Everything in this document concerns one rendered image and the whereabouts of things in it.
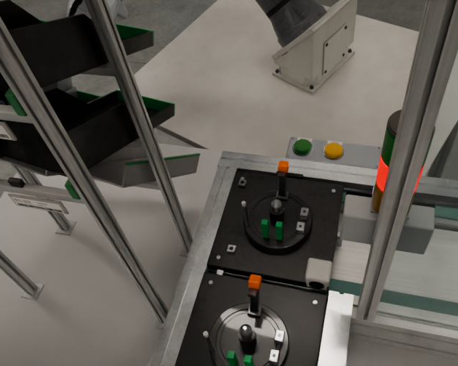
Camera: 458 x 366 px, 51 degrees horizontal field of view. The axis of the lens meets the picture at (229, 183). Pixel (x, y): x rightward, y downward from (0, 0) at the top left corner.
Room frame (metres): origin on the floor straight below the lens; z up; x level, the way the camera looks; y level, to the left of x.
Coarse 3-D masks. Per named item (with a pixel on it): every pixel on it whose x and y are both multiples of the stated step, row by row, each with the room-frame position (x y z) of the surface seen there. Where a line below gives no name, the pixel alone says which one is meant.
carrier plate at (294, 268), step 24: (240, 192) 0.62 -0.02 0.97; (264, 192) 0.61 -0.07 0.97; (312, 192) 0.58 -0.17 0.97; (336, 192) 0.57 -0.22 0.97; (240, 216) 0.56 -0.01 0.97; (336, 216) 0.51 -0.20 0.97; (216, 240) 0.51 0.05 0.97; (240, 240) 0.50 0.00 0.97; (312, 240) 0.47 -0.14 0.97; (216, 264) 0.46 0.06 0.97; (240, 264) 0.45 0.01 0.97; (264, 264) 0.44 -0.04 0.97; (288, 264) 0.43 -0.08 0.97
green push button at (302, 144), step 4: (300, 140) 0.73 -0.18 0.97; (304, 140) 0.73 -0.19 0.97; (296, 144) 0.72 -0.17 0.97; (300, 144) 0.72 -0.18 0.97; (304, 144) 0.72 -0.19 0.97; (308, 144) 0.71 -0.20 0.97; (296, 148) 0.71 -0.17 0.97; (300, 148) 0.71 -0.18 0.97; (304, 148) 0.70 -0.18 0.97; (308, 148) 0.70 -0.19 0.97; (300, 152) 0.70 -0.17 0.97; (304, 152) 0.69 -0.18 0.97; (308, 152) 0.70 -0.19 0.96
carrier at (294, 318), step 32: (224, 288) 0.40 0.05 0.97; (288, 288) 0.38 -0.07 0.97; (192, 320) 0.36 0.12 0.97; (224, 320) 0.34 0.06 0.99; (256, 320) 0.32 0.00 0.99; (288, 320) 0.32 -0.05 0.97; (320, 320) 0.31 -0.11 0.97; (192, 352) 0.30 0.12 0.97; (224, 352) 0.28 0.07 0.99; (256, 352) 0.27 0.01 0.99; (288, 352) 0.26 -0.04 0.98
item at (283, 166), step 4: (280, 160) 0.60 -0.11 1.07; (280, 164) 0.59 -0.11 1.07; (284, 164) 0.59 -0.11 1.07; (288, 164) 0.59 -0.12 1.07; (280, 168) 0.59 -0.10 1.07; (284, 168) 0.58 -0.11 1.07; (288, 168) 0.59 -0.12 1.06; (280, 172) 0.58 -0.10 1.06; (284, 172) 0.58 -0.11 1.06; (280, 176) 0.57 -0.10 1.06; (284, 176) 0.57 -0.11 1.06; (280, 180) 0.58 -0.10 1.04; (284, 180) 0.58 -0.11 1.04; (280, 184) 0.58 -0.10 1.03; (284, 184) 0.57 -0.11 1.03; (280, 188) 0.57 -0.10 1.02; (284, 188) 0.57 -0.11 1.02; (280, 192) 0.57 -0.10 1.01; (284, 192) 0.57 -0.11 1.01
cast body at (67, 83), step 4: (64, 80) 0.75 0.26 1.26; (68, 80) 0.76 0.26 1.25; (52, 84) 0.73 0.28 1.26; (56, 84) 0.73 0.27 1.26; (60, 84) 0.74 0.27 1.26; (64, 84) 0.74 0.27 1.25; (68, 84) 0.75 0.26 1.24; (44, 88) 0.74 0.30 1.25; (48, 88) 0.74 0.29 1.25; (52, 88) 0.73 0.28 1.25; (60, 88) 0.73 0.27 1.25; (64, 88) 0.74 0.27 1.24; (68, 88) 0.75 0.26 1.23; (72, 88) 0.76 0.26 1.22; (68, 92) 0.75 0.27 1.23; (72, 92) 0.75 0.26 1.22; (76, 92) 0.76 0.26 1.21; (76, 96) 0.76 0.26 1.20
